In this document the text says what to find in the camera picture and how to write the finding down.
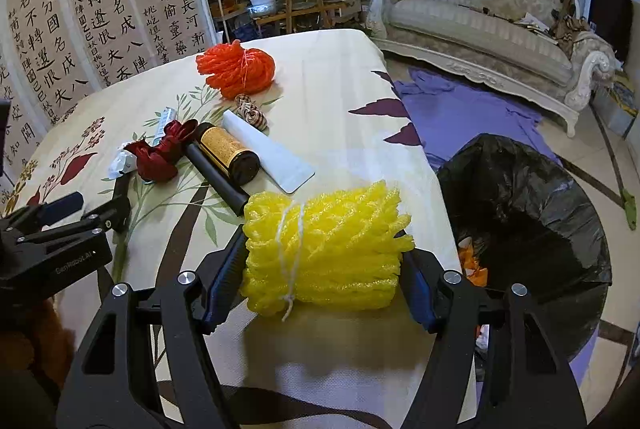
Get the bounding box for orange foam net bundle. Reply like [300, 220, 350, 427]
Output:
[196, 40, 276, 100]

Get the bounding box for orange snack wrapper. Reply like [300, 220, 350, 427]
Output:
[457, 236, 493, 292]

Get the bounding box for bin with black bag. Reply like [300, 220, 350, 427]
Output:
[436, 134, 613, 380]

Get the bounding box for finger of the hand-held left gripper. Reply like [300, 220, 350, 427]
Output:
[0, 191, 85, 235]
[22, 179, 132, 255]

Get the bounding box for small white tube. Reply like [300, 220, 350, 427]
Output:
[154, 108, 177, 144]

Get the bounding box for calligraphy screen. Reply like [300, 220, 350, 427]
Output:
[0, 0, 216, 210]

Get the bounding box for ornate white sofa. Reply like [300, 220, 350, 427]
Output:
[348, 0, 618, 138]

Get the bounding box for black bottle with gold label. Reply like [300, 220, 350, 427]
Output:
[194, 122, 261, 187]

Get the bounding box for white packet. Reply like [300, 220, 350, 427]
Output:
[107, 144, 140, 178]

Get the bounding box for patterned cloth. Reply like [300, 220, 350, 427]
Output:
[550, 16, 593, 56]

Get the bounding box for green slipper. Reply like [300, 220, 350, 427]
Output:
[621, 189, 639, 230]

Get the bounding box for storage box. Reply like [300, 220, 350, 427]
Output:
[594, 74, 640, 140]

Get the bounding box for papers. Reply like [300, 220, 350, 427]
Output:
[514, 11, 552, 36]

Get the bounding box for black tube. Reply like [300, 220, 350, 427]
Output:
[184, 141, 251, 216]

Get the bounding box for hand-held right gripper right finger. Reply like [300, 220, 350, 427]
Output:
[395, 231, 588, 429]

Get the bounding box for red wrapper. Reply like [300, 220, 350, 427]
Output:
[123, 119, 199, 184]

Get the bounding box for black screen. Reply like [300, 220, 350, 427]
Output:
[590, 0, 635, 64]

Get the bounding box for yellow foam net bundle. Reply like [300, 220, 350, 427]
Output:
[240, 179, 415, 322]

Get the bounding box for purple cloth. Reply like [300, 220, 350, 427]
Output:
[392, 68, 601, 429]

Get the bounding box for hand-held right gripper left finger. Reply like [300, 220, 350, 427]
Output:
[57, 229, 251, 429]

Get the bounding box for floral tablecloth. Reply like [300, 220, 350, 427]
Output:
[0, 29, 478, 429]

